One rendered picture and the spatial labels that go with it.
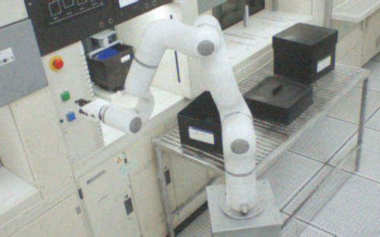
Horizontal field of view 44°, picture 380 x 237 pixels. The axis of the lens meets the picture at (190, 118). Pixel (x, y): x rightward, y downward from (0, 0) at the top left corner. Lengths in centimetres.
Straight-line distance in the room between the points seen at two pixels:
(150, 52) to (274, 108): 104
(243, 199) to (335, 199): 138
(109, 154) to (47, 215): 40
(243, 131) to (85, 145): 83
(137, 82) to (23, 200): 77
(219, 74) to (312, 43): 125
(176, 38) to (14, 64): 66
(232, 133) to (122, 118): 40
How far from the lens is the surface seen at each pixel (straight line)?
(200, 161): 223
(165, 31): 155
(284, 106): 244
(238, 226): 188
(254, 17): 368
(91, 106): 186
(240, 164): 178
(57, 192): 219
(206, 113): 253
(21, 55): 188
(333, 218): 306
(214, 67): 161
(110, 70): 258
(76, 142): 216
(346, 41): 428
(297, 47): 282
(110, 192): 239
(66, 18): 197
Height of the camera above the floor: 207
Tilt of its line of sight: 30 degrees down
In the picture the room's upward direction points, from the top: 7 degrees counter-clockwise
